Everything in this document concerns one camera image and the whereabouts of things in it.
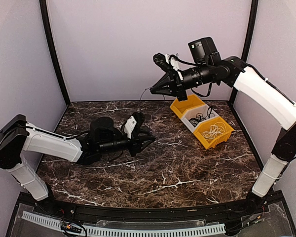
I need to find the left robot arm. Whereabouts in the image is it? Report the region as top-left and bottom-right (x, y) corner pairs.
(0, 112), (156, 215)

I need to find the white cable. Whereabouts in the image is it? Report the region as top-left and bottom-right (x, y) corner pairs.
(202, 120), (229, 143)

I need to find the right black frame post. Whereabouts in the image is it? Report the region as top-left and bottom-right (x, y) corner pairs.
(241, 0), (259, 62)

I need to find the far yellow plastic bin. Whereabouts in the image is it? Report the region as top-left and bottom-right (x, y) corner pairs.
(170, 94), (205, 119)

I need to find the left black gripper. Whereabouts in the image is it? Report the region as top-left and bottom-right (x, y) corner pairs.
(98, 129), (156, 158)

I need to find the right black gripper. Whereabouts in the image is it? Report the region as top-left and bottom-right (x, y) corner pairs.
(150, 61), (213, 101)

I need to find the white plastic bin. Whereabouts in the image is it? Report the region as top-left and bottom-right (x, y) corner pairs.
(181, 105), (219, 133)

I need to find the yellow plastic bin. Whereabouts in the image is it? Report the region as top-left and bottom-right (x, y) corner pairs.
(193, 116), (234, 150)
(170, 94), (205, 119)

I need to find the white slotted cable duct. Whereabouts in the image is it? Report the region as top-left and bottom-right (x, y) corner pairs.
(22, 211), (225, 237)

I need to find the near yellow plastic bin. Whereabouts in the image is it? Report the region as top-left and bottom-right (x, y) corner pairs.
(193, 116), (234, 150)

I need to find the left black frame post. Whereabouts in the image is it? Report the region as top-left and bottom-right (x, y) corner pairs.
(39, 0), (71, 107)

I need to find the black frame post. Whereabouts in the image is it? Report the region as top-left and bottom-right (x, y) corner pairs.
(39, 0), (71, 107)
(241, 0), (259, 62)

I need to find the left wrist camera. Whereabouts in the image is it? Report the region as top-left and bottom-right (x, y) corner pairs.
(121, 112), (145, 139)

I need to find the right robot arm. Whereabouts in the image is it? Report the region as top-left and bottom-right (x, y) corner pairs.
(150, 37), (296, 214)

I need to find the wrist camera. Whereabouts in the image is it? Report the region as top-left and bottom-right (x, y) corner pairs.
(153, 53), (181, 73)
(121, 112), (145, 139)

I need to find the black cable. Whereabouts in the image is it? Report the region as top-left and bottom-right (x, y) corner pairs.
(188, 106), (214, 126)

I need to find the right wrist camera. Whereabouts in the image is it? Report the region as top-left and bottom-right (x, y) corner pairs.
(153, 53), (181, 73)

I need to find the black front rail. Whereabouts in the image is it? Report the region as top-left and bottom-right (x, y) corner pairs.
(32, 199), (269, 223)

